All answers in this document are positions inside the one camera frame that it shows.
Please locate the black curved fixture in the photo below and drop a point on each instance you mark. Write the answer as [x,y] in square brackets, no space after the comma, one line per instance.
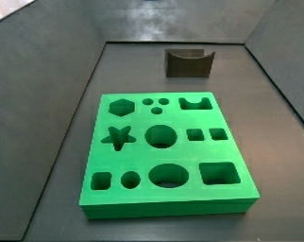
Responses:
[187,63]

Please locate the green foam shape board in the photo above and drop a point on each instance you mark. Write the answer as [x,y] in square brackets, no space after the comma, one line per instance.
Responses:
[163,159]

